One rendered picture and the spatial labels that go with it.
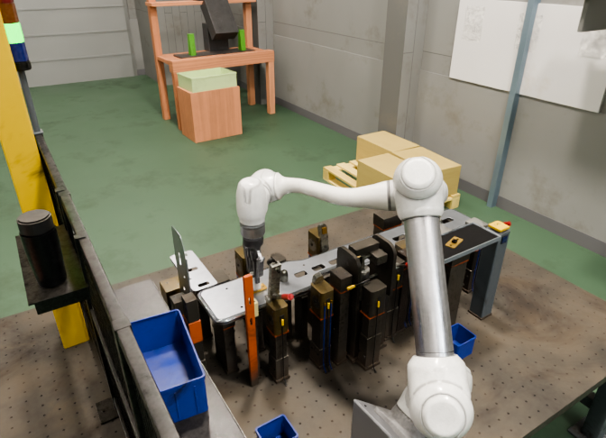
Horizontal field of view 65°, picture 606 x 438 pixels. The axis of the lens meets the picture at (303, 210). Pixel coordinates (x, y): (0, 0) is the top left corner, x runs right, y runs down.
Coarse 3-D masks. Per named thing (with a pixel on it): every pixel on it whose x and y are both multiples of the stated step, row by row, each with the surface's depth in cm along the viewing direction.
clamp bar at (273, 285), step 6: (270, 258) 162; (270, 264) 160; (276, 264) 160; (270, 270) 161; (276, 270) 159; (270, 276) 162; (276, 276) 162; (270, 282) 163; (276, 282) 164; (270, 288) 165; (276, 288) 166; (270, 294) 166; (276, 294) 168
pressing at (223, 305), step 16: (448, 224) 228; (400, 240) 215; (320, 256) 203; (336, 256) 203; (288, 272) 193; (320, 272) 192; (208, 288) 183; (224, 288) 183; (240, 288) 183; (288, 288) 183; (304, 288) 182; (208, 304) 175; (224, 304) 175; (240, 304) 175; (224, 320) 166
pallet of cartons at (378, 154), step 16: (368, 144) 505; (384, 144) 494; (400, 144) 494; (416, 144) 494; (352, 160) 533; (368, 160) 453; (384, 160) 453; (400, 160) 453; (448, 160) 453; (336, 176) 497; (368, 176) 447; (384, 176) 426; (448, 176) 442; (448, 192) 451
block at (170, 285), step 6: (162, 282) 176; (168, 282) 176; (174, 282) 176; (162, 288) 174; (168, 288) 173; (174, 288) 173; (162, 294) 177; (168, 294) 172; (174, 294) 173; (168, 300) 173
